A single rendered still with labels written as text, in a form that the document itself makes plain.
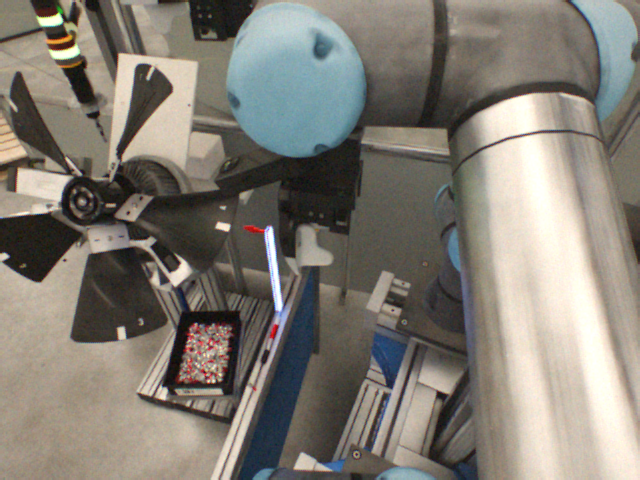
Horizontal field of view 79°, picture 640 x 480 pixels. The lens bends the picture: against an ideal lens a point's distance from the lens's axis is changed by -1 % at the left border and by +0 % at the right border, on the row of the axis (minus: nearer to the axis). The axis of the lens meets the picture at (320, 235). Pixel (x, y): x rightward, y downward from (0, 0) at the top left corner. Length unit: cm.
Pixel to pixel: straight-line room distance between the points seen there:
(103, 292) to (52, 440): 121
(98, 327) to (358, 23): 101
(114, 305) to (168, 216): 28
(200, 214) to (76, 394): 147
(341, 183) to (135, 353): 194
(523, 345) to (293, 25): 17
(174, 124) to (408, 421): 101
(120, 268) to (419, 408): 79
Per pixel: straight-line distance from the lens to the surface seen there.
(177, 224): 97
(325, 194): 40
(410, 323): 94
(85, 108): 89
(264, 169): 41
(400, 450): 92
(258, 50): 21
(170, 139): 128
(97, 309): 113
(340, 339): 209
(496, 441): 19
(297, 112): 22
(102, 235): 112
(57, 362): 241
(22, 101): 124
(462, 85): 24
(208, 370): 112
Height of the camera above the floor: 183
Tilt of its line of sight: 46 degrees down
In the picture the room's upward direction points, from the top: straight up
